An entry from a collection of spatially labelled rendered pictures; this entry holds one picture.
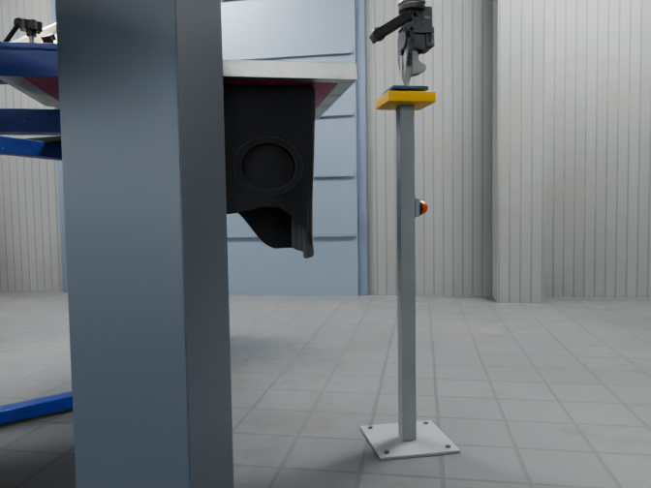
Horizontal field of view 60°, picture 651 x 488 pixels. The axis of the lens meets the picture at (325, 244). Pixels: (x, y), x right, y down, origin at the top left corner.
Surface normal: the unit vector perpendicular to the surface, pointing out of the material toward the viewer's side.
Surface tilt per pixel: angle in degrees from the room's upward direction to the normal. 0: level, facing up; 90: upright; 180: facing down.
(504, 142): 90
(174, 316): 90
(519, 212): 90
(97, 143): 90
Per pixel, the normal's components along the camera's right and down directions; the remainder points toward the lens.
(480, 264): -0.17, 0.06
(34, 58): 0.18, 0.06
